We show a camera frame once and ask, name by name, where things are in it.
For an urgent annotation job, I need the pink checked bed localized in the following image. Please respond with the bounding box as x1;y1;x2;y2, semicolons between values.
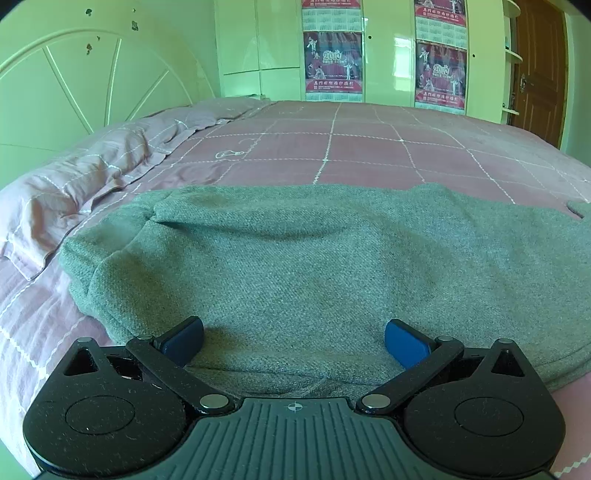
0;98;591;480

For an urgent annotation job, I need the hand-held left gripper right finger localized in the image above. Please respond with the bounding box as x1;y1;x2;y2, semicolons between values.
355;318;532;416

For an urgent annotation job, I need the red wall poster with calendar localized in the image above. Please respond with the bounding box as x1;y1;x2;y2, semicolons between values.
301;0;363;31
414;41;468;110
303;31;365;103
414;0;470;40

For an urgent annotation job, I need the white glossy wardrobe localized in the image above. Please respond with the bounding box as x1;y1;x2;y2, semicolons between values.
215;0;514;117

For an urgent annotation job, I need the pink striped pillow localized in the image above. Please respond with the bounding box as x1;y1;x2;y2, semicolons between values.
0;124;206;282
134;97;273;139

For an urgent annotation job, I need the brown wooden door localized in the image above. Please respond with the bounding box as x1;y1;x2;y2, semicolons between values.
508;7;570;149

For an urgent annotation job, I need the white round headboard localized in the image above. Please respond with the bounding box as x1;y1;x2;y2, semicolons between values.
0;28;219;190

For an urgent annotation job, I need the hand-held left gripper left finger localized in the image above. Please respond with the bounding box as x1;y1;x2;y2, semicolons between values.
62;316;236;416

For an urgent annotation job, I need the white corner shelf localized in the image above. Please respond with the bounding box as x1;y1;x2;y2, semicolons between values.
501;0;524;116

